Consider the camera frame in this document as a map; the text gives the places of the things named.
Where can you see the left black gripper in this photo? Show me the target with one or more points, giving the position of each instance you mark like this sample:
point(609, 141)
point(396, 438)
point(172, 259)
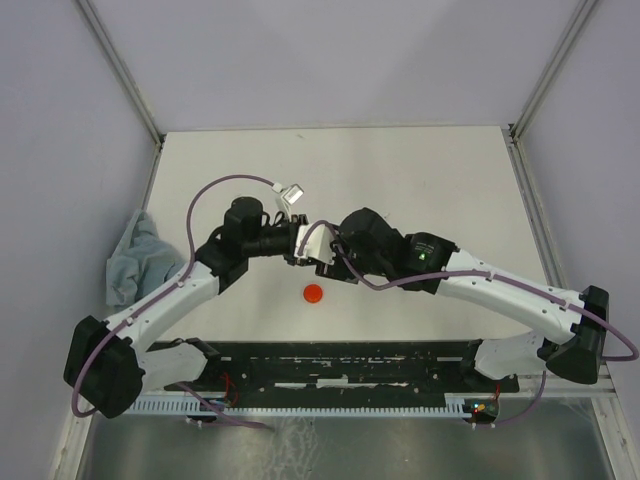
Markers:
point(292, 226)

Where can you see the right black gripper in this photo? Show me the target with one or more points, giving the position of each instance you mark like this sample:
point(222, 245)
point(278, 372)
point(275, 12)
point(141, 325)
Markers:
point(336, 270)

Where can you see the red earbud charging case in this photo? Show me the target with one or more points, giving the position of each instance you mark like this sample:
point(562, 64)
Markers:
point(313, 293)

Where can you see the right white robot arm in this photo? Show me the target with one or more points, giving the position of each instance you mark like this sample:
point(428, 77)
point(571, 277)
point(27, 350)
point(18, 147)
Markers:
point(566, 329)

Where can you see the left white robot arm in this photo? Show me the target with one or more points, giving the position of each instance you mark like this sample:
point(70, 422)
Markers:
point(111, 362)

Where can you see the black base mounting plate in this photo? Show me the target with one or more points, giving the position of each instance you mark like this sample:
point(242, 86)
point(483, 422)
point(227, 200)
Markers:
point(440, 366)

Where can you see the blue-grey cloth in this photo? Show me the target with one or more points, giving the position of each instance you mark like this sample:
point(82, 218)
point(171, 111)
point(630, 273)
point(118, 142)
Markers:
point(140, 263)

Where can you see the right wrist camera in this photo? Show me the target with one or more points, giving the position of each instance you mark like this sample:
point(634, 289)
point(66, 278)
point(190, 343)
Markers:
point(315, 244)

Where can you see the left aluminium frame post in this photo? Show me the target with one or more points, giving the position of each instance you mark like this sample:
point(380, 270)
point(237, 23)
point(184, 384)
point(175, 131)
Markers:
point(99, 31)

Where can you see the aluminium frame post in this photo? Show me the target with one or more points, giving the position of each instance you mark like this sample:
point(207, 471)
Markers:
point(568, 40)
point(99, 31)

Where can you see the right aluminium frame post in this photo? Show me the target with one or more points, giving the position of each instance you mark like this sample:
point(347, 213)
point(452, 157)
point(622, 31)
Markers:
point(568, 40)

